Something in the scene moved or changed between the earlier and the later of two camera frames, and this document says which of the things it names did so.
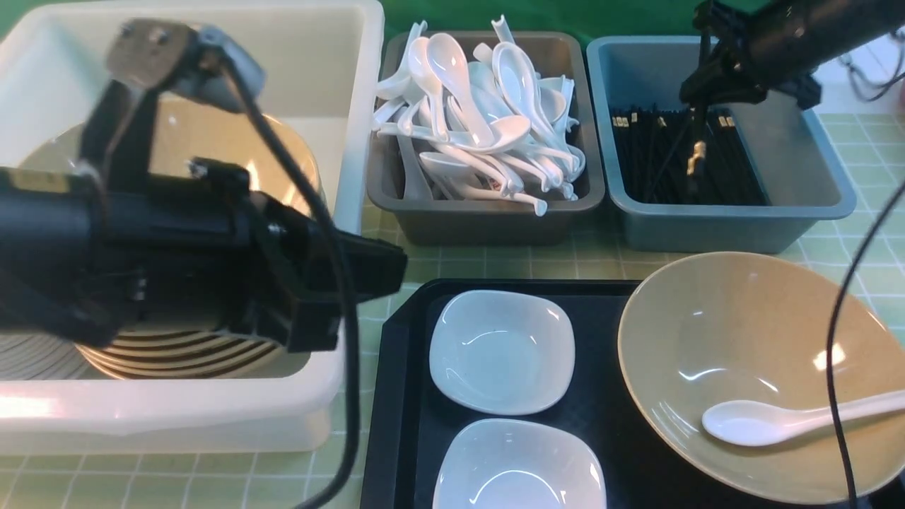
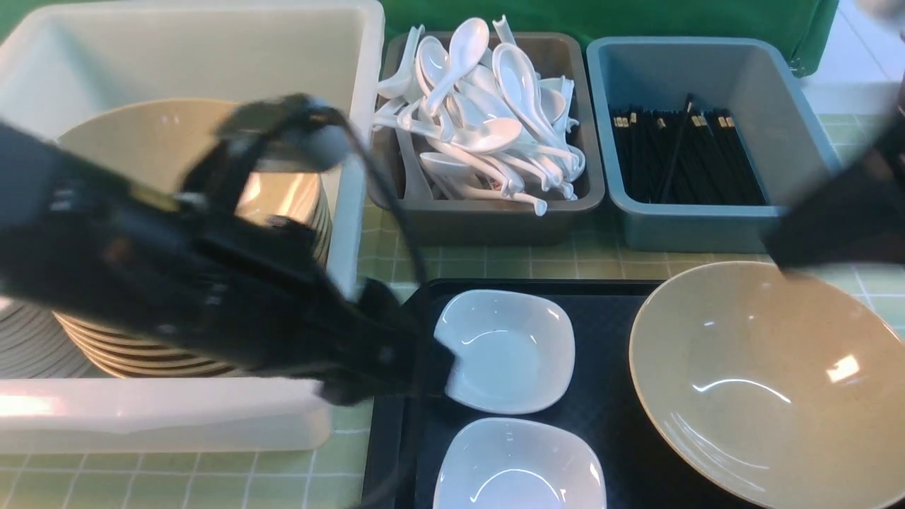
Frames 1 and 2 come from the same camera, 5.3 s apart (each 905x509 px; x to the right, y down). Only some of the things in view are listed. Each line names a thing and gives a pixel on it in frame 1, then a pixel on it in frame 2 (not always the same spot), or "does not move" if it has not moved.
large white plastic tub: [318, 68] does not move
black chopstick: [696, 168] → [683, 128]
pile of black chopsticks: [679, 155] does not move
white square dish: [502, 352] does not move
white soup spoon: [749, 423] → [469, 42]
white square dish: [505, 463] does not move
